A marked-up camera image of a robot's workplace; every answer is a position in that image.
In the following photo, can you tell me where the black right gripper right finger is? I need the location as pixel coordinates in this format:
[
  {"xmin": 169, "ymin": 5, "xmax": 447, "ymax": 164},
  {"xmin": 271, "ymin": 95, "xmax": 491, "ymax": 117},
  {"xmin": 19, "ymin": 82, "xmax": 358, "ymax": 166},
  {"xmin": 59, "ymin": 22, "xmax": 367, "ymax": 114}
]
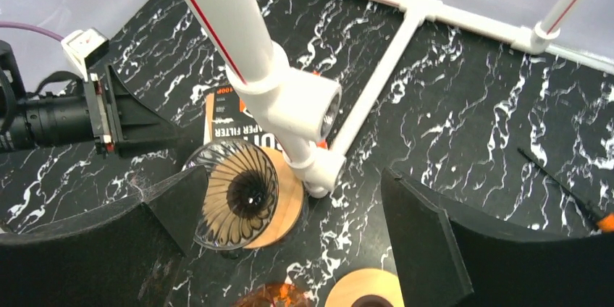
[{"xmin": 380, "ymin": 168, "xmax": 613, "ymax": 306}]

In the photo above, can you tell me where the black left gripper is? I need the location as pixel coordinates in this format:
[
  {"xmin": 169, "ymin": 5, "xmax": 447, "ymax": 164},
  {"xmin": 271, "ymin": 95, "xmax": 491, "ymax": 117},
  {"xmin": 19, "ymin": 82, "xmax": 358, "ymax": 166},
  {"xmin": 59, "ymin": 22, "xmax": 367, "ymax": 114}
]
[{"xmin": 88, "ymin": 64, "xmax": 181, "ymax": 157}]

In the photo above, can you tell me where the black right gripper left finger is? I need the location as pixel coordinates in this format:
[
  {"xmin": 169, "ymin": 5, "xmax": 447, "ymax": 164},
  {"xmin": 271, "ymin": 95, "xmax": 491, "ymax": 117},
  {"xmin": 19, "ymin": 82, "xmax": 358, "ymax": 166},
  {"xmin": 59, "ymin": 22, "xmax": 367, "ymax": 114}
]
[{"xmin": 1, "ymin": 166, "xmax": 208, "ymax": 306}]

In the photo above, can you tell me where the clear glass ribbed dripper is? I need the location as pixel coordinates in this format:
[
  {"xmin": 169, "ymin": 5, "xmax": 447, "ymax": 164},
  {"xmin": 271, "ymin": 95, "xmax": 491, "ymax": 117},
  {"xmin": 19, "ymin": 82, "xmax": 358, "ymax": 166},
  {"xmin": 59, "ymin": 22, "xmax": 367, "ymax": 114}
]
[{"xmin": 184, "ymin": 138, "xmax": 279, "ymax": 251}]

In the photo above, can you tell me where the wooden ring dripper holder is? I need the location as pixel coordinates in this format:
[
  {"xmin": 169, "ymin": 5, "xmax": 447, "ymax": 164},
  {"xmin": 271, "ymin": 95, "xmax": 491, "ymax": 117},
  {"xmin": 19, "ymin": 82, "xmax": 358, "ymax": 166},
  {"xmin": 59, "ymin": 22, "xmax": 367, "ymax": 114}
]
[{"xmin": 244, "ymin": 147, "xmax": 305, "ymax": 249}]

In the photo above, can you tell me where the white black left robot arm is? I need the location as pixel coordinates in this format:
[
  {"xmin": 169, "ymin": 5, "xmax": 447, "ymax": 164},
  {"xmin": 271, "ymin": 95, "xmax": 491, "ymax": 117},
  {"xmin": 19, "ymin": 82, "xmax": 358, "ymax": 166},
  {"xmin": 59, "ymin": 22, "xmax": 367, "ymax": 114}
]
[{"xmin": 1, "ymin": 41, "xmax": 181, "ymax": 159}]

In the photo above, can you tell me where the orange coffee filter box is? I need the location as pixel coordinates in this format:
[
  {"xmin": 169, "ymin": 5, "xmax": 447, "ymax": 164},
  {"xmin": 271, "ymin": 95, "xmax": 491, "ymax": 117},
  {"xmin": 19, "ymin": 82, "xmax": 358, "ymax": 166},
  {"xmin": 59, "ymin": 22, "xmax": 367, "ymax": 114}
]
[{"xmin": 203, "ymin": 72, "xmax": 329, "ymax": 150}]

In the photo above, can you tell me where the amber glass server pitcher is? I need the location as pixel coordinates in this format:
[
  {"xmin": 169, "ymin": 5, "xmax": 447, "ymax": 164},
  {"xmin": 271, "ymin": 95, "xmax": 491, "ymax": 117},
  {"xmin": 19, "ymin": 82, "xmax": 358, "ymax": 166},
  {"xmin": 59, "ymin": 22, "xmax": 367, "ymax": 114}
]
[{"xmin": 233, "ymin": 282, "xmax": 311, "ymax": 307}]

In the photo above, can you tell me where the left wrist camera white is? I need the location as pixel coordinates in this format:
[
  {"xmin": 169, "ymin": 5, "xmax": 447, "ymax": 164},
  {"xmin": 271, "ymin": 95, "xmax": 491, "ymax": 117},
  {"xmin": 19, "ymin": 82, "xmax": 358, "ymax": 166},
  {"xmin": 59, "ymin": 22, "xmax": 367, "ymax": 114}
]
[{"xmin": 60, "ymin": 28, "xmax": 109, "ymax": 83}]

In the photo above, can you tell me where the orange handled tool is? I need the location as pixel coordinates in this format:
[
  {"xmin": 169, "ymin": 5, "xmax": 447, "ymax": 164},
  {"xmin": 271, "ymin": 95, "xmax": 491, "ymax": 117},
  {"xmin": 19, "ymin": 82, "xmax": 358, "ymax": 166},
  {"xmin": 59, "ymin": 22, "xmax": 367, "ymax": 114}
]
[{"xmin": 517, "ymin": 148, "xmax": 613, "ymax": 233}]

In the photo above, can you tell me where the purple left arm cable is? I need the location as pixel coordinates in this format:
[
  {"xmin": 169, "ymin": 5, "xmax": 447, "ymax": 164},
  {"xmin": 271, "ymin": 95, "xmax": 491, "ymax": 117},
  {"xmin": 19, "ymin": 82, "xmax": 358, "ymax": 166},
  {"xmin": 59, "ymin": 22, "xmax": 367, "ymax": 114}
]
[{"xmin": 0, "ymin": 20, "xmax": 66, "ymax": 43}]

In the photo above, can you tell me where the white PVC pipe frame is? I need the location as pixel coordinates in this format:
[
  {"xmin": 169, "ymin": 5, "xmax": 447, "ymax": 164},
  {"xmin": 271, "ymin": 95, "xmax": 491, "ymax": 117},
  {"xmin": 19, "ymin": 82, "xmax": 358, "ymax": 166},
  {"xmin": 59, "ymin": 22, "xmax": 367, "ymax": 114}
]
[{"xmin": 160, "ymin": 0, "xmax": 614, "ymax": 199}]

